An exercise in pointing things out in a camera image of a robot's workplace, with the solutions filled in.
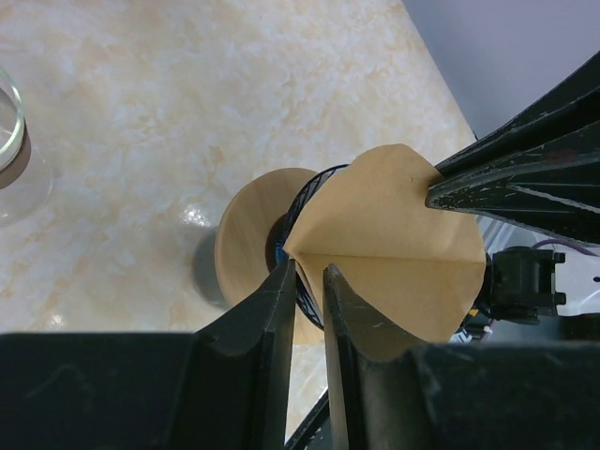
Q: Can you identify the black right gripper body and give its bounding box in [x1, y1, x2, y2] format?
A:
[482, 247, 565, 323]

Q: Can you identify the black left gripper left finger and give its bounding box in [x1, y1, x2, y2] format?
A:
[1, 262, 295, 449]

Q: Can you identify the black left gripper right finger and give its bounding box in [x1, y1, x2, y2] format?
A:
[323, 265, 599, 449]

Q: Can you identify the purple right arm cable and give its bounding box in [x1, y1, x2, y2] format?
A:
[533, 238, 600, 257]

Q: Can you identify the blue glass dripper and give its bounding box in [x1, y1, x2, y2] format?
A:
[274, 163, 353, 329]

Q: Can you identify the wooden dripper ring stand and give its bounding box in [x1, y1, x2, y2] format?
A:
[213, 167, 327, 347]

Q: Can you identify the smoked glass carafe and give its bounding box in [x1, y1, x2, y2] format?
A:
[191, 229, 229, 310]

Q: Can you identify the clear glass beaker wooden collar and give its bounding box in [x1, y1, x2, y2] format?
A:
[1, 69, 53, 227]

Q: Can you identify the brown paper coffee filter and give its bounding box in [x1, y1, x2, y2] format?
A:
[284, 144, 486, 343]

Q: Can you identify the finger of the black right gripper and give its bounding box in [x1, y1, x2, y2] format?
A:
[436, 54, 599, 177]
[426, 149, 599, 246]

